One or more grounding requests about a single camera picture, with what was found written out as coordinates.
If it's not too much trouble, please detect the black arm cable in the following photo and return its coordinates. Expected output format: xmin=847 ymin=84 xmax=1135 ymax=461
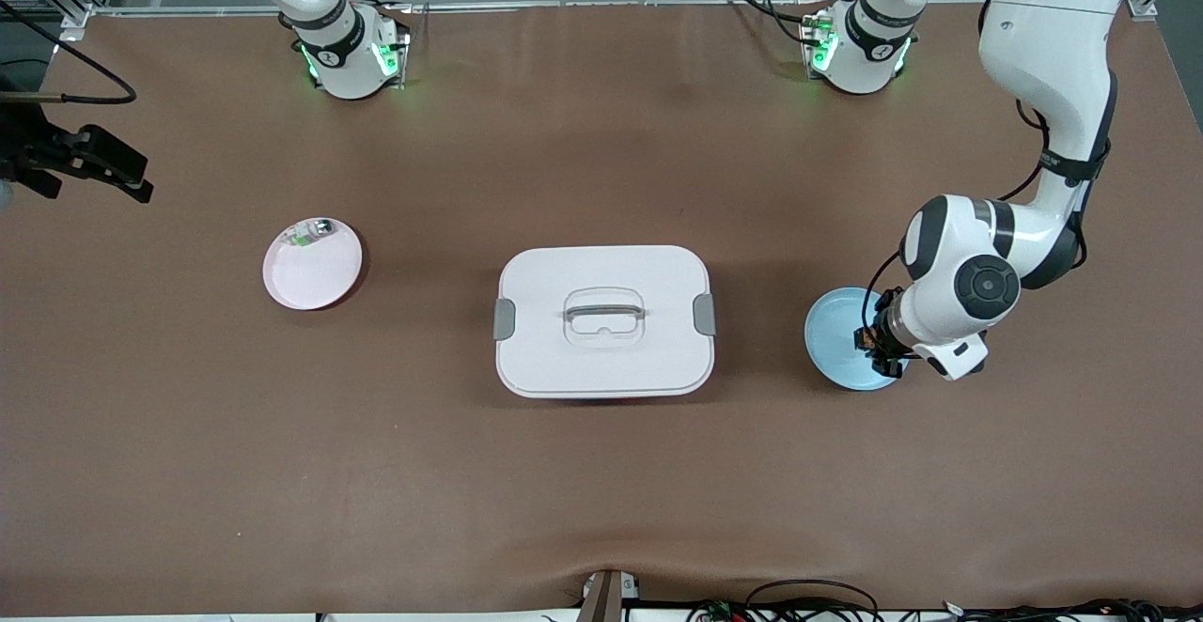
xmin=862 ymin=101 xmax=1091 ymax=334
xmin=0 ymin=0 xmax=138 ymax=105

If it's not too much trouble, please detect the pink round plate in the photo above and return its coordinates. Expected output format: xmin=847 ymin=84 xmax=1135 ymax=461
xmin=262 ymin=218 xmax=364 ymax=311

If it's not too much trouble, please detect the green clear switch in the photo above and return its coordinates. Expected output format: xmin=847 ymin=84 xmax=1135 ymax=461
xmin=288 ymin=218 xmax=337 ymax=249

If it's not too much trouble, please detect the metal table edge bracket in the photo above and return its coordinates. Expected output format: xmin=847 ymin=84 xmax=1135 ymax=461
xmin=578 ymin=570 xmax=641 ymax=622

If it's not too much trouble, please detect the tangled cable bundle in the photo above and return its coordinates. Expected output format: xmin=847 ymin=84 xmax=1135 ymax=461
xmin=940 ymin=598 xmax=1203 ymax=622

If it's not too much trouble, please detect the brown table mat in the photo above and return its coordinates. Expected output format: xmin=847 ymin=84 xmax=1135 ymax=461
xmin=0 ymin=2 xmax=1203 ymax=615

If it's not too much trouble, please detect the white lidded storage box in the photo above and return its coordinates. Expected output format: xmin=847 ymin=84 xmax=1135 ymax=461
xmin=493 ymin=245 xmax=717 ymax=400

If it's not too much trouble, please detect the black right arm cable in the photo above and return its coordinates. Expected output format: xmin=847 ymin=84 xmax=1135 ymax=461
xmin=0 ymin=0 xmax=138 ymax=105

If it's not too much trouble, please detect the black looped cable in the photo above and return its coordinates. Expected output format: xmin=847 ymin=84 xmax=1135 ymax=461
xmin=745 ymin=580 xmax=881 ymax=622

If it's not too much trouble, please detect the light blue round plate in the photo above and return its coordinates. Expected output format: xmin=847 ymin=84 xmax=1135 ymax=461
xmin=804 ymin=287 xmax=913 ymax=392

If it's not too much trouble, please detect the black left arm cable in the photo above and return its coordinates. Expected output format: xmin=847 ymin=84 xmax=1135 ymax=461
xmin=862 ymin=101 xmax=1091 ymax=334

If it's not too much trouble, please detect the black left base cable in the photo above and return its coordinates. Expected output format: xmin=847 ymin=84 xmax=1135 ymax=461
xmin=721 ymin=0 xmax=830 ymax=46

